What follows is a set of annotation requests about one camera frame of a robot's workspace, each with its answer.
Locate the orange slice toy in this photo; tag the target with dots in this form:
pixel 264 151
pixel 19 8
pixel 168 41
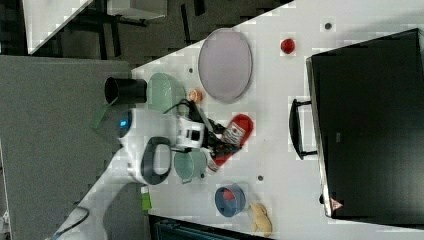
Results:
pixel 196 95

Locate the green oval colander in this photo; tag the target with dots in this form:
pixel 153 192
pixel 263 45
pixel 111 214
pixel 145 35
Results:
pixel 163 92

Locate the green mug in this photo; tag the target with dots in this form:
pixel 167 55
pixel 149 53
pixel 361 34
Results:
pixel 190 165

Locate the blue bowl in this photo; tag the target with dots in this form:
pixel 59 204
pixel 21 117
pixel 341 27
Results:
pixel 233 207

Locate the red toy in bowl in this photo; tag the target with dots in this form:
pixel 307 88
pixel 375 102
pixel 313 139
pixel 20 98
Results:
pixel 228 195

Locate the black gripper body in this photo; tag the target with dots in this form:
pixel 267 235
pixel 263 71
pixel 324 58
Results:
pixel 217 147

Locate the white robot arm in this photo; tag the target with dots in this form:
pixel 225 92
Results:
pixel 148 140

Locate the red strawberry toy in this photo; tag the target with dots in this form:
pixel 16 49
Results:
pixel 287 46

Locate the round grey plate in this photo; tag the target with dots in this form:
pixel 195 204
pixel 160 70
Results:
pixel 225 65

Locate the red ketchup bottle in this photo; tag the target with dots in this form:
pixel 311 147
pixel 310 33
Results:
pixel 227 141

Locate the green white bottle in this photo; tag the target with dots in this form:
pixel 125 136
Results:
pixel 146 204

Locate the black cylindrical cup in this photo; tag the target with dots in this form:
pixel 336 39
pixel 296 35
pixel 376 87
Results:
pixel 125 91

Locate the peeled banana toy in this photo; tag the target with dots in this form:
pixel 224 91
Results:
pixel 260 220

